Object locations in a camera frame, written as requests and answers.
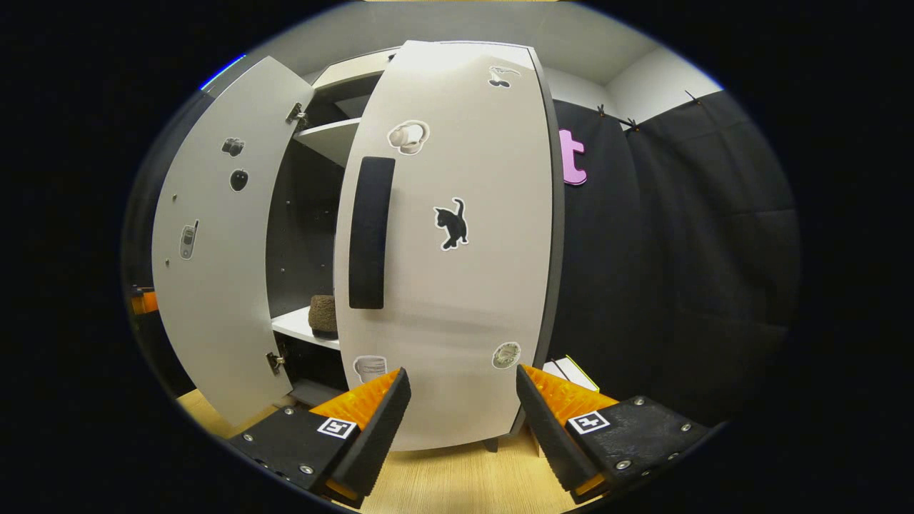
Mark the white cabinet shelf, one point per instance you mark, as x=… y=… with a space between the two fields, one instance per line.
x=332 y=139

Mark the white cabinet door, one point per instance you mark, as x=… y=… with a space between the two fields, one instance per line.
x=471 y=300
x=221 y=300

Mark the black backdrop cloth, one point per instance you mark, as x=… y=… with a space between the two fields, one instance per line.
x=678 y=271

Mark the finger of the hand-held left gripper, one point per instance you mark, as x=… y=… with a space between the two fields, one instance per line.
x=145 y=301

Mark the yellow and white cardboard box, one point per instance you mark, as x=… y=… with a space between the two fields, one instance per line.
x=571 y=371

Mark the white shoe cabinet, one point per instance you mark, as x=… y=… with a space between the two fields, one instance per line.
x=303 y=214

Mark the brown fuzzy shoe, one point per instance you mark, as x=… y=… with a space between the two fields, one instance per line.
x=323 y=314

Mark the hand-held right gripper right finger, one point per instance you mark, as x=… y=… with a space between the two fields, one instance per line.
x=550 y=435

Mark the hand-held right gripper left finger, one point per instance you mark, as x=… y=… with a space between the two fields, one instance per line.
x=378 y=435

